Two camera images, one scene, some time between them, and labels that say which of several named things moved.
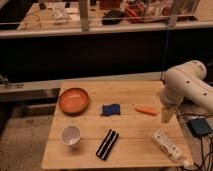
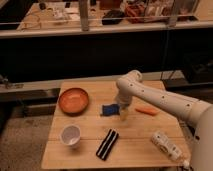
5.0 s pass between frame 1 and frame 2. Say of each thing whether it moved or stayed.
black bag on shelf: stayed
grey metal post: stayed
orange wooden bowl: stayed
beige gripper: moved
